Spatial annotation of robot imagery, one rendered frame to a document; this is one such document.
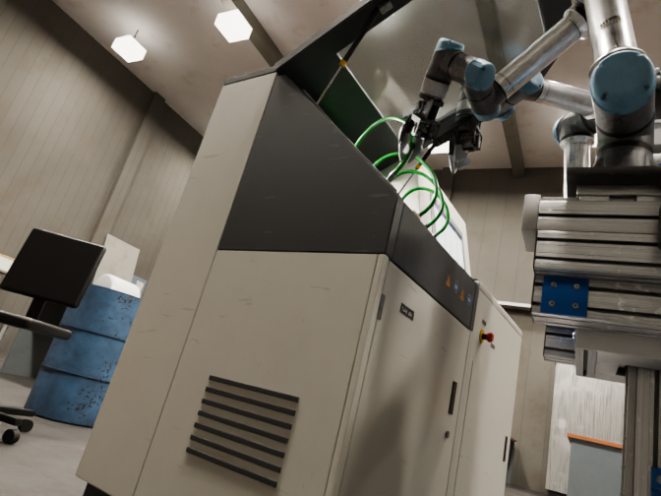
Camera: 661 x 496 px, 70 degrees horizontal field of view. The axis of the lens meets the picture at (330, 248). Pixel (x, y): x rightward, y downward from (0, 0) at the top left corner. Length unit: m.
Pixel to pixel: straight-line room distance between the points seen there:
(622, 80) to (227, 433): 1.17
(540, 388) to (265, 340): 8.93
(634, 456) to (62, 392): 2.78
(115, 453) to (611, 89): 1.53
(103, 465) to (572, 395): 7.56
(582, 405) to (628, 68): 7.50
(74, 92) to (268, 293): 10.43
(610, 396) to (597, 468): 4.75
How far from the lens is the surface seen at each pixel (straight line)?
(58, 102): 11.29
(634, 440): 1.32
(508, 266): 10.63
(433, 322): 1.40
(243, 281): 1.36
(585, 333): 1.22
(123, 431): 1.56
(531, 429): 9.90
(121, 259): 11.71
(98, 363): 3.19
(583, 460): 3.81
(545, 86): 1.73
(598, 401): 8.49
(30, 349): 5.89
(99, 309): 3.20
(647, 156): 1.28
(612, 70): 1.21
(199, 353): 1.39
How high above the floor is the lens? 0.42
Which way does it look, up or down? 18 degrees up
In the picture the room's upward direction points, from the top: 15 degrees clockwise
